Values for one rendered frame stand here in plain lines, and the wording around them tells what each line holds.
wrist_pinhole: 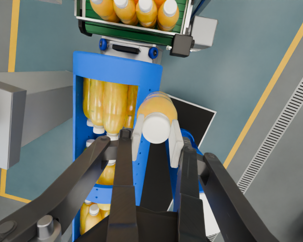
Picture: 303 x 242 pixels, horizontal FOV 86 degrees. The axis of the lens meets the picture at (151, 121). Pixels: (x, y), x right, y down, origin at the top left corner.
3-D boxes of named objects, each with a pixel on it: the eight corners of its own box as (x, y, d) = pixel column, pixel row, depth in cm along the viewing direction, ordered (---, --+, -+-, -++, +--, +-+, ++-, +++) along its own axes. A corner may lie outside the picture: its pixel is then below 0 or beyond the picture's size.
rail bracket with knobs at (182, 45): (164, 54, 71) (166, 52, 61) (167, 36, 69) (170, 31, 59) (186, 58, 71) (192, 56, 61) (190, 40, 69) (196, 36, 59)
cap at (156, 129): (165, 109, 23) (165, 112, 21) (172, 133, 24) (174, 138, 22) (139, 117, 24) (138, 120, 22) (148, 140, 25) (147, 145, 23)
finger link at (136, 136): (135, 162, 16) (128, 161, 16) (141, 133, 23) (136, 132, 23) (139, 135, 15) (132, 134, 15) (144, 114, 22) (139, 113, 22)
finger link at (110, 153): (126, 164, 15) (94, 160, 15) (133, 139, 19) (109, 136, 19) (128, 150, 14) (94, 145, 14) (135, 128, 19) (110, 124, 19)
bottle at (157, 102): (166, 87, 40) (172, 95, 22) (174, 113, 42) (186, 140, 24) (140, 96, 41) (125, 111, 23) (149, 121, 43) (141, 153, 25)
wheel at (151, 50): (147, 57, 64) (151, 58, 63) (148, 45, 63) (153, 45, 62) (154, 59, 68) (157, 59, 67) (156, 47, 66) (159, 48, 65)
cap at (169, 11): (169, -2, 48) (170, -5, 47) (178, 8, 49) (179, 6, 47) (160, 9, 49) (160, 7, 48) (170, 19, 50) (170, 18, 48)
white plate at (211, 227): (227, 237, 85) (226, 235, 86) (237, 195, 76) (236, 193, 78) (174, 235, 85) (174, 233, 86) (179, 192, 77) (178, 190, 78)
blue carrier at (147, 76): (82, 218, 91) (61, 282, 65) (86, 54, 65) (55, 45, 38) (132, 219, 96) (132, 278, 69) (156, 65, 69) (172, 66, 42)
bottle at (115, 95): (106, 77, 44) (102, 139, 50) (131, 80, 47) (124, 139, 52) (105, 75, 50) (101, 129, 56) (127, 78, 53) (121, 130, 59)
